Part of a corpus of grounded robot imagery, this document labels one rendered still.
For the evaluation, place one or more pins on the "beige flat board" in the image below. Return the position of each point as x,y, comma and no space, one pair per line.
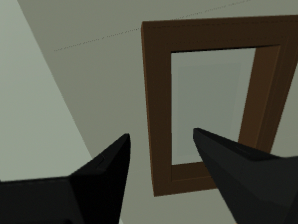
93,50

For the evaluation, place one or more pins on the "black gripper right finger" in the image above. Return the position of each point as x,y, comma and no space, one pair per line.
258,187

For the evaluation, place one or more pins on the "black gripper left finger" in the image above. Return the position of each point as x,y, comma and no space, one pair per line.
93,194

